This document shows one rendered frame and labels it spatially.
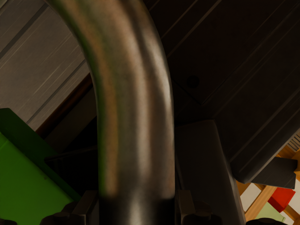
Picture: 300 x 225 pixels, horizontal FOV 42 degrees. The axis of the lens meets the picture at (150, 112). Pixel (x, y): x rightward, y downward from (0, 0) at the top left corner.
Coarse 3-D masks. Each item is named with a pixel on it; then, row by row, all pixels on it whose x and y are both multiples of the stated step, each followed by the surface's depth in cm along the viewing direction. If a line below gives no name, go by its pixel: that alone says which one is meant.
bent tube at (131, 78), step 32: (64, 0) 14; (96, 0) 14; (128, 0) 14; (96, 32) 14; (128, 32) 14; (96, 64) 14; (128, 64) 14; (160, 64) 14; (96, 96) 15; (128, 96) 14; (160, 96) 14; (128, 128) 14; (160, 128) 14; (128, 160) 14; (160, 160) 14; (128, 192) 14; (160, 192) 14; (128, 224) 14; (160, 224) 14
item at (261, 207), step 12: (276, 156) 411; (240, 192) 358; (264, 192) 354; (276, 192) 372; (288, 192) 380; (252, 204) 337; (264, 204) 351; (276, 204) 366; (288, 204) 430; (252, 216) 328; (264, 216) 344; (276, 216) 351; (288, 216) 428
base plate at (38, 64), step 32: (32, 0) 51; (0, 32) 51; (32, 32) 56; (64, 32) 62; (0, 64) 55; (32, 64) 61; (64, 64) 69; (0, 96) 61; (32, 96) 68; (64, 96) 78; (32, 128) 77
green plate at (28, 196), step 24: (0, 120) 23; (0, 144) 18; (24, 144) 18; (48, 144) 26; (0, 168) 18; (24, 168) 18; (48, 168) 18; (0, 192) 18; (24, 192) 18; (48, 192) 18; (72, 192) 18; (0, 216) 18; (24, 216) 18
